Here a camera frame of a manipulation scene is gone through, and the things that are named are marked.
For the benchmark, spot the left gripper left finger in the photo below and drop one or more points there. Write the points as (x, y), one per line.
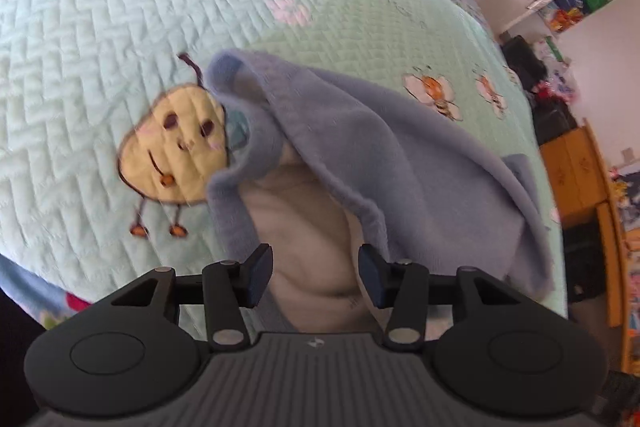
(228, 287)

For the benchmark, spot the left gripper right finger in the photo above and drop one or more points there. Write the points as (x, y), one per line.
(402, 288)

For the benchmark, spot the blue fleece pants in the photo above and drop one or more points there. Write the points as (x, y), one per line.
(334, 162)

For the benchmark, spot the black chair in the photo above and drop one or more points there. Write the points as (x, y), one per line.
(551, 114)

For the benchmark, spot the green quilted bee bedspread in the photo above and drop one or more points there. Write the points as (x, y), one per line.
(78, 75)

